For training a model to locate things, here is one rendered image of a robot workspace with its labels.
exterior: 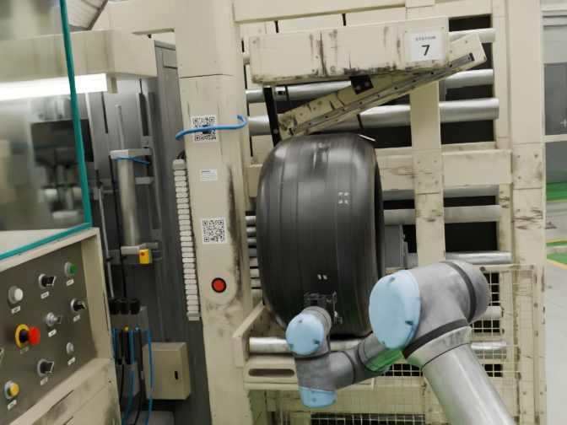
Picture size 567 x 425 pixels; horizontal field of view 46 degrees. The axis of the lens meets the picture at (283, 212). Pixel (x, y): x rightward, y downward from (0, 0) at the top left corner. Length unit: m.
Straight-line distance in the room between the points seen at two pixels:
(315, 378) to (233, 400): 0.68
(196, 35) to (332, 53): 0.43
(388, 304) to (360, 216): 0.61
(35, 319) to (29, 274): 0.11
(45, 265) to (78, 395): 0.34
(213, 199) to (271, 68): 0.47
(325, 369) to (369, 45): 1.04
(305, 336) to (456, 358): 0.40
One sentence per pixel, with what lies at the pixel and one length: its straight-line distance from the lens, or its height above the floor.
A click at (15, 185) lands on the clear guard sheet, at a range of 1.61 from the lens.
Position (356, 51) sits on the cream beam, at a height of 1.70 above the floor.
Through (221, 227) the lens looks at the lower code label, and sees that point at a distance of 1.90.
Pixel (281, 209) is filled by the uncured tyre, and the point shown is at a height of 1.30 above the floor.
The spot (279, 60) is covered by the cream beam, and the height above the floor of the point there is 1.70.
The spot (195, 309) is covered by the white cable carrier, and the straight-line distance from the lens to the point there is 2.00.
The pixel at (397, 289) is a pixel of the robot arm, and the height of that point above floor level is 1.25.
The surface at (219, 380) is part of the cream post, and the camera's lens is 2.04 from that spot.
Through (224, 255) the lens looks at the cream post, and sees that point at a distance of 1.91.
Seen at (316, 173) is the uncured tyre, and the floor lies 1.38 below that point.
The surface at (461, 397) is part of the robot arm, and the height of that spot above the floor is 1.10.
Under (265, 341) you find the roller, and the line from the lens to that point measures 1.88.
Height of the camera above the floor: 1.53
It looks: 8 degrees down
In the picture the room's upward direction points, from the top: 4 degrees counter-clockwise
